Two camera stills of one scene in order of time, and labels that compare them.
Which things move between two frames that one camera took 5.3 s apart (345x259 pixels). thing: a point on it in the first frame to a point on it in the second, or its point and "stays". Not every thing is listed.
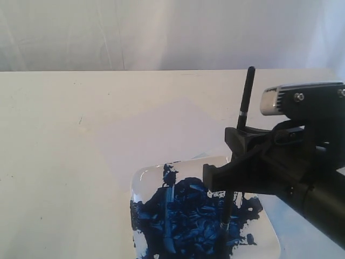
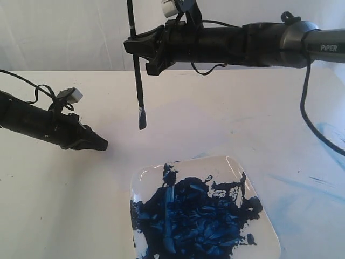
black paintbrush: [243, 107] to [142, 117]
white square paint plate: [173, 217] stays
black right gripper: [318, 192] to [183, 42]
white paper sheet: [129, 130] stays
